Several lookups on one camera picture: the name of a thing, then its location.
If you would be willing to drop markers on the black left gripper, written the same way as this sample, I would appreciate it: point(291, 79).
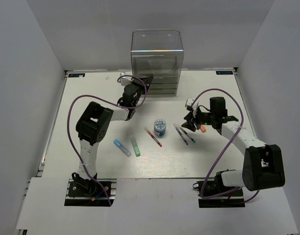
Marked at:
point(147, 81)

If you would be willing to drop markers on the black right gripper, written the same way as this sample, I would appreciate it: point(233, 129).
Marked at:
point(189, 124)

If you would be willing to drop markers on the green gel pen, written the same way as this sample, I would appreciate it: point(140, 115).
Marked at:
point(187, 134)

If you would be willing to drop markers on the purple gel pen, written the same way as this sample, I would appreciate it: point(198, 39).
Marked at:
point(179, 132)

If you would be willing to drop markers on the orange highlighter marker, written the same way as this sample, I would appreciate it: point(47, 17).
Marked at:
point(202, 128)

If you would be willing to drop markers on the blue white slime jar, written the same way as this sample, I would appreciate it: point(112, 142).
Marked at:
point(159, 127)

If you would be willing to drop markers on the red gel pen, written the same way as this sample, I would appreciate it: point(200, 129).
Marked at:
point(152, 136)

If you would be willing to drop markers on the green highlighter marker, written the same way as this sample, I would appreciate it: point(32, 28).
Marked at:
point(135, 147)

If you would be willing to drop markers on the blue highlighter marker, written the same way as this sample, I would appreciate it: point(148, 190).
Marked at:
point(122, 147)

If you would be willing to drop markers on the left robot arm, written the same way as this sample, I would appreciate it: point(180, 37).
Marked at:
point(94, 122)

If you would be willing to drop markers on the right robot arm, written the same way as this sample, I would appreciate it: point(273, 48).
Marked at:
point(262, 165)

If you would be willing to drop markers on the clear acrylic drawer organizer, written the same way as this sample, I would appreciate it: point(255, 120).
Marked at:
point(158, 53)

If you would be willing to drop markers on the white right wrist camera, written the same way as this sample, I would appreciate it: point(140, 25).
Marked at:
point(192, 106)

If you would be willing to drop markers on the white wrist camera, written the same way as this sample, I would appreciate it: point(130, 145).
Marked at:
point(124, 80)
point(192, 106)

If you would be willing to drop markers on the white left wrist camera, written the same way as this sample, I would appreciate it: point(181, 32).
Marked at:
point(124, 80)

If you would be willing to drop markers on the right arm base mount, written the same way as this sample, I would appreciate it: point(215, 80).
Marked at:
point(221, 193)

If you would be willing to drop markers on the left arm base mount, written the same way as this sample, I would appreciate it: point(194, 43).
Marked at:
point(87, 193)

